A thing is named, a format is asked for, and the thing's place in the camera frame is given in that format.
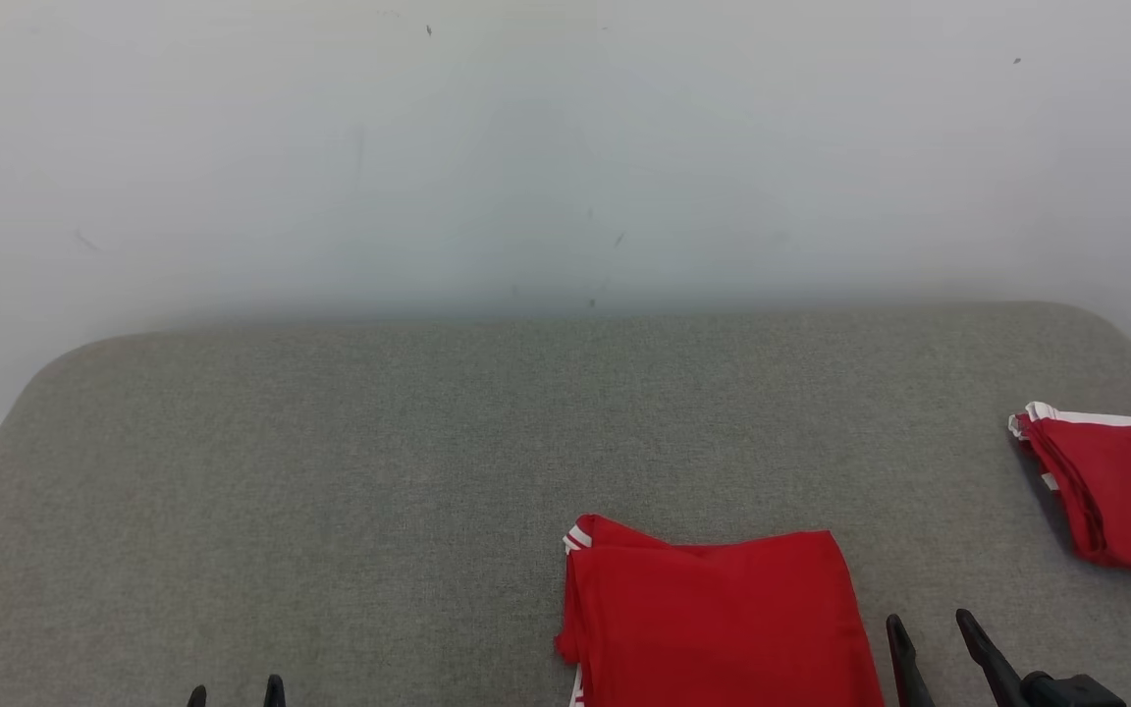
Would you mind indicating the red garment white striped sleeves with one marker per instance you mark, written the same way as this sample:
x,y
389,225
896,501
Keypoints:
x,y
723,619

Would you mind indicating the grey fabric sofa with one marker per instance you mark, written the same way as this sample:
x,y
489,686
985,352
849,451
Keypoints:
x,y
428,442

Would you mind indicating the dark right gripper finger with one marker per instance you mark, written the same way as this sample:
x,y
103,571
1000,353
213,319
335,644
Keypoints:
x,y
990,663
907,668

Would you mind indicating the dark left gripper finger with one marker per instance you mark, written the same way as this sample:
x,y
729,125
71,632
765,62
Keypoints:
x,y
196,698
275,693

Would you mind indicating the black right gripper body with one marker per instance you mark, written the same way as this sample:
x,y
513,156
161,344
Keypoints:
x,y
1071,692

